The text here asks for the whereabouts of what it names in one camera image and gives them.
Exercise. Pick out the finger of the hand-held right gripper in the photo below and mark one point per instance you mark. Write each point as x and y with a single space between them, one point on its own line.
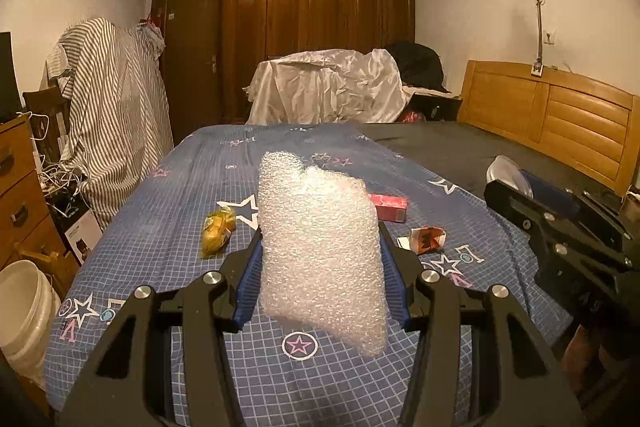
547 192
520 212

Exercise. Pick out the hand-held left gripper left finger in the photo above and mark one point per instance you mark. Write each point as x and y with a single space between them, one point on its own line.
247 282

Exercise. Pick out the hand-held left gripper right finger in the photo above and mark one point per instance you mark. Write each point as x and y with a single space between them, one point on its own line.
397 287

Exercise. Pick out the clear plastic lid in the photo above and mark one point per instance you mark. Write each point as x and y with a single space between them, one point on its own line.
505 169

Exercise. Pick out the clear bubble wrap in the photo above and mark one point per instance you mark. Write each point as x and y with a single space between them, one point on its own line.
320 257

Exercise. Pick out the white plastic bucket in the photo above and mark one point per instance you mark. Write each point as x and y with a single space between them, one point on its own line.
25 317

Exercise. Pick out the person's right hand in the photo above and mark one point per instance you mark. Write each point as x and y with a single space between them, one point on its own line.
582 357

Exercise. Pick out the torn orange carton piece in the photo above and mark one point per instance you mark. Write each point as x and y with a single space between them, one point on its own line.
429 241

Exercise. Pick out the yellow snack wrapper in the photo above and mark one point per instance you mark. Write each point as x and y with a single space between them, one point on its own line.
219 232

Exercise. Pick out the long red carton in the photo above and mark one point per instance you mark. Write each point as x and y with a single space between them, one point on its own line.
389 206

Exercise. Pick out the wooden headboard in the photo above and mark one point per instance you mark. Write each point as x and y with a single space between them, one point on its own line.
525 107

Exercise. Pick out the black bed sheet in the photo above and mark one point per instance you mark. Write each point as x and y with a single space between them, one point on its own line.
450 152

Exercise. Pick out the blue star-print bedsheet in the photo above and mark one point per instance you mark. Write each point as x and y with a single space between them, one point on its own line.
165 207

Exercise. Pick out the pink patterned bag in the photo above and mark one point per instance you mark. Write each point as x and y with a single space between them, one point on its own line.
411 117

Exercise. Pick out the white product box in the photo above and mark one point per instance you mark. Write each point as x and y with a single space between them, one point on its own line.
80 232

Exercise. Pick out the black clothing pile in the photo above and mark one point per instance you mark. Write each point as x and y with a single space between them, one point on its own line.
417 64

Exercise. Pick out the white crumpled sheet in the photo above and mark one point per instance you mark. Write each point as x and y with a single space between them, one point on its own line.
330 87

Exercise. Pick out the grey striped cloth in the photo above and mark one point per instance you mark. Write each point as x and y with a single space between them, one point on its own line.
115 117

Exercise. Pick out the dark wooden door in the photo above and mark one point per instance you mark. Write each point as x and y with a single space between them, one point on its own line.
190 57

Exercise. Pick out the wooden dresser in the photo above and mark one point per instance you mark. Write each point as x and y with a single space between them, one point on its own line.
20 187

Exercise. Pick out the dark wooden chair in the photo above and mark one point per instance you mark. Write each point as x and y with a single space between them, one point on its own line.
45 107

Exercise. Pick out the brown wooden wardrobe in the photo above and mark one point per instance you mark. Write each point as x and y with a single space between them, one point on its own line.
310 17

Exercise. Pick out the red hanger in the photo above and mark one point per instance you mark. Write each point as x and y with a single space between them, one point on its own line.
151 19

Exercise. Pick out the black flat screen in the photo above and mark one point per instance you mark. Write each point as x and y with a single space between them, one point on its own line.
6 77

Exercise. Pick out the white wall socket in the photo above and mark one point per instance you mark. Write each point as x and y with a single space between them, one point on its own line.
550 39

